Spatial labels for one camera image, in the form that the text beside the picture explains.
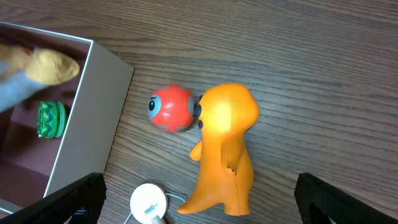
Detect orange dinosaur figure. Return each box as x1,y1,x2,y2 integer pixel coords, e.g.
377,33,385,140
177,83,260,216

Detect red ball with eye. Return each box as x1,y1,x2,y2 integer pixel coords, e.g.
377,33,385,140
147,83,196,132

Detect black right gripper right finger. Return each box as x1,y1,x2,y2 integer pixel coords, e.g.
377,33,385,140
294,173,397,224

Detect white plush duck toy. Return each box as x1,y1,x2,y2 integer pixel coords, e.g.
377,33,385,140
1,44,80,112

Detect green plastic spinning top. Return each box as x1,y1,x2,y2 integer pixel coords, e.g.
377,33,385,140
37,101,67,138

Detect white box with pink interior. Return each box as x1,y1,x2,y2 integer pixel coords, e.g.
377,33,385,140
1,22,134,217

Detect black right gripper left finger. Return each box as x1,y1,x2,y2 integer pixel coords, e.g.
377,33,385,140
1,172,106,224

